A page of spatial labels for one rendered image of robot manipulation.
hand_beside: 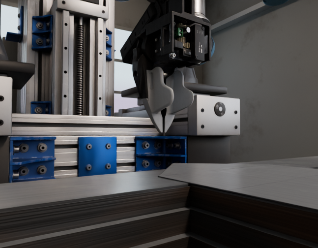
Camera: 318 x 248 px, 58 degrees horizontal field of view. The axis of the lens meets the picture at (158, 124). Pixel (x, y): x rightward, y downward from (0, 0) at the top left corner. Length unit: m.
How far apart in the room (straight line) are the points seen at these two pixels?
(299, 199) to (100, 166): 0.50
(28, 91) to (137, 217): 0.66
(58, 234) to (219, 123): 0.54
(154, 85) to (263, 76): 3.34
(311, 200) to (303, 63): 3.26
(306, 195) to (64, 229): 0.15
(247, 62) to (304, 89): 0.88
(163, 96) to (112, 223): 0.23
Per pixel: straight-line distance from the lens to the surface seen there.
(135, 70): 0.41
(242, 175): 0.29
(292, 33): 3.60
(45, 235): 0.18
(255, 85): 3.77
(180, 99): 0.42
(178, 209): 0.23
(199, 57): 0.40
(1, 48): 0.67
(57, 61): 0.78
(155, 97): 0.40
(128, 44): 0.49
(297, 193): 0.22
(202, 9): 1.01
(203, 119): 0.64
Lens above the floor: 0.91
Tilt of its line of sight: 2 degrees up
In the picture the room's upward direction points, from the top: straight up
